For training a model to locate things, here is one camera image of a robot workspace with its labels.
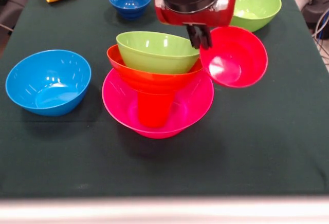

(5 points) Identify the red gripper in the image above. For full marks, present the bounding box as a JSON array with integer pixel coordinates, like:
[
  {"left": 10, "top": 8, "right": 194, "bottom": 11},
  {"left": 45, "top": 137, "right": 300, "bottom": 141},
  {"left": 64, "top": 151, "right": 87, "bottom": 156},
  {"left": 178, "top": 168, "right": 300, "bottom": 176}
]
[{"left": 154, "top": 0, "right": 237, "bottom": 49}]

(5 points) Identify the small crimson bowl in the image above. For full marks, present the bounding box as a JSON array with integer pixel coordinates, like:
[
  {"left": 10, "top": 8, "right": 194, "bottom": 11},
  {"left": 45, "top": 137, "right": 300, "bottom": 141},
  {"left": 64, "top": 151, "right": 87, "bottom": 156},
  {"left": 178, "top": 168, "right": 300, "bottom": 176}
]
[{"left": 199, "top": 25, "right": 269, "bottom": 89}]

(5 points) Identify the green bowl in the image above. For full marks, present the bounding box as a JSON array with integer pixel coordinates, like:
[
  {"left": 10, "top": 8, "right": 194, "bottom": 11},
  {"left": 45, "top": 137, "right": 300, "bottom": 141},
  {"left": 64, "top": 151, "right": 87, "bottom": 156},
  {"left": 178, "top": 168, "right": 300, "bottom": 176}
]
[
  {"left": 116, "top": 31, "right": 201, "bottom": 74},
  {"left": 229, "top": 0, "right": 283, "bottom": 33}
]

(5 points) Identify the orange bowl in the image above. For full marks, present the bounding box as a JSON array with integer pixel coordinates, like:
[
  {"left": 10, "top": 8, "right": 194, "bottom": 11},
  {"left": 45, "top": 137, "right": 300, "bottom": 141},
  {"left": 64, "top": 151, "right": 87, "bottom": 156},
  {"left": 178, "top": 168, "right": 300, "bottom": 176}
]
[{"left": 106, "top": 45, "right": 204, "bottom": 95}]

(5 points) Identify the dark blue bowl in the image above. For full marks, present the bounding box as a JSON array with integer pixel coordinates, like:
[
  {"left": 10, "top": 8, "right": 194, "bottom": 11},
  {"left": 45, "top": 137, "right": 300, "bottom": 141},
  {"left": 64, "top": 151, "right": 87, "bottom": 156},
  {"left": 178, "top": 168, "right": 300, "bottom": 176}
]
[{"left": 108, "top": 0, "right": 152, "bottom": 21}]

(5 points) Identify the red cup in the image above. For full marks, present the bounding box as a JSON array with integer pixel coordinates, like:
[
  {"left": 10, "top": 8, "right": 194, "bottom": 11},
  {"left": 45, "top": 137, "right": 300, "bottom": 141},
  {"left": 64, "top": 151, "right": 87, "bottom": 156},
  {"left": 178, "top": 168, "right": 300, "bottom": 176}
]
[{"left": 136, "top": 91, "right": 175, "bottom": 128}]

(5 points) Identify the large pink bowl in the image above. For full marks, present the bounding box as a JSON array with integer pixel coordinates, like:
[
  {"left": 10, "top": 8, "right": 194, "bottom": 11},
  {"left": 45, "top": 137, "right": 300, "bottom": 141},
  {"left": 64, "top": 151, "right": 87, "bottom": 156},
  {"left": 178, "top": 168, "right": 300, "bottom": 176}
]
[{"left": 101, "top": 67, "right": 215, "bottom": 139}]

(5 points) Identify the light blue bowl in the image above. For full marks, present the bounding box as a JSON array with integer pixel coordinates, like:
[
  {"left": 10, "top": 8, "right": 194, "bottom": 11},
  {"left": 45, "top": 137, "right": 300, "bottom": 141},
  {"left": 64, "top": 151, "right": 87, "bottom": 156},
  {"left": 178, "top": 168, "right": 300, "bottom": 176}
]
[{"left": 5, "top": 49, "right": 92, "bottom": 117}]

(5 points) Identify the dark green tablecloth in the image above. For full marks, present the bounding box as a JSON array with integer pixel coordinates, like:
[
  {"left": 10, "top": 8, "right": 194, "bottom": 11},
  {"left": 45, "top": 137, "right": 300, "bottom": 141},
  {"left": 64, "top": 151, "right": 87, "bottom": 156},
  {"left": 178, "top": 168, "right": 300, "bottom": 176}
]
[{"left": 0, "top": 0, "right": 329, "bottom": 199}]

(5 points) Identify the tangle of cables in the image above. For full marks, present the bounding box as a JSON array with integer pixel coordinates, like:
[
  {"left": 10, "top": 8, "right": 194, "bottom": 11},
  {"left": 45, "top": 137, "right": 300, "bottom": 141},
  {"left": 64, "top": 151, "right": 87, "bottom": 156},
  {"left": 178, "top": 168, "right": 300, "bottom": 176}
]
[{"left": 312, "top": 10, "right": 329, "bottom": 67}]

